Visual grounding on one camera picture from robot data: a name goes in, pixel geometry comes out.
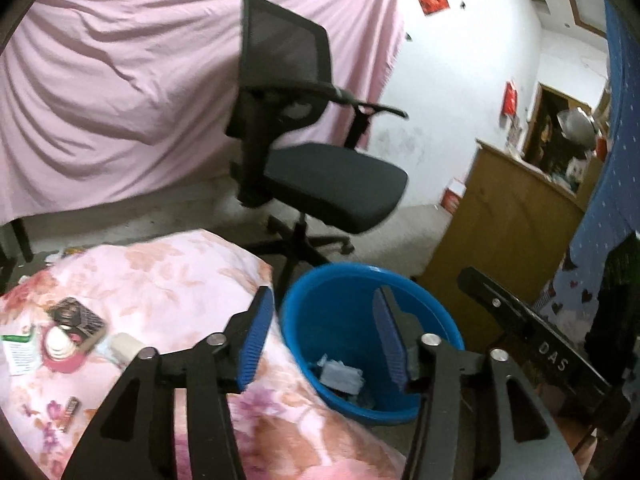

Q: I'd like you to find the red hanging envelope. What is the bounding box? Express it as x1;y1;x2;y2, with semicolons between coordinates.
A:
501;80;519;118

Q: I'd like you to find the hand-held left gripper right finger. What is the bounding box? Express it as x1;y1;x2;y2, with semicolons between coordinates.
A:
372;285;586;480

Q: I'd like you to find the small black box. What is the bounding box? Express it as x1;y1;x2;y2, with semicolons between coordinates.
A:
46;296;108;356

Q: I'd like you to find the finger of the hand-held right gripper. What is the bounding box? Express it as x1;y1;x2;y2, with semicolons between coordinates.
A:
457;266;632;436

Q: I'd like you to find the floral pink blanket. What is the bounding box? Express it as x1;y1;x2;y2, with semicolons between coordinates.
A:
0;229;408;480

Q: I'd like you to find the dark cloth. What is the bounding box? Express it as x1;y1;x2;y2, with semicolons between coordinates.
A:
582;232;640;391

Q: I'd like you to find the black metal stand leg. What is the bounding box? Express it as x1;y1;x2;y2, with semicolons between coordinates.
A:
0;217;35;291

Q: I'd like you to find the blue plastic bucket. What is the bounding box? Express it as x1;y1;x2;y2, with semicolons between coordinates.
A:
278;262;466;426

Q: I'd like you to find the green and white packet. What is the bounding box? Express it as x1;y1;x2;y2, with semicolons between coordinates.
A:
0;327;38;376

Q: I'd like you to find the round metal pan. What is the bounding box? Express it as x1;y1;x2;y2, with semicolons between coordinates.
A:
556;106;598;143

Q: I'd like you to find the blue dotted curtain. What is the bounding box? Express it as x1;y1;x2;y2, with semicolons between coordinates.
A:
537;0;640;351

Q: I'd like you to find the black mesh office chair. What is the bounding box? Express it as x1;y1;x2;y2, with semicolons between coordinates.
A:
225;0;410;286

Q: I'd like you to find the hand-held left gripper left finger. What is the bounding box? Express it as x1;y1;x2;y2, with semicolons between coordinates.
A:
60;285;276;480

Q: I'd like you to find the red box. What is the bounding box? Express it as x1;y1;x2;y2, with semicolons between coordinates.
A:
442;180;466;208

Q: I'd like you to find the small brown wrapper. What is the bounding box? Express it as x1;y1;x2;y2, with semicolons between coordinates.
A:
56;396;82;433

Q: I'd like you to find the pink hanging bed sheet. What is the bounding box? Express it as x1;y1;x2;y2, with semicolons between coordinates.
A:
0;0;407;226

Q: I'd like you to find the wooden cabinet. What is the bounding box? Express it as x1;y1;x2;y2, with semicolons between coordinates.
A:
415;139;586;356

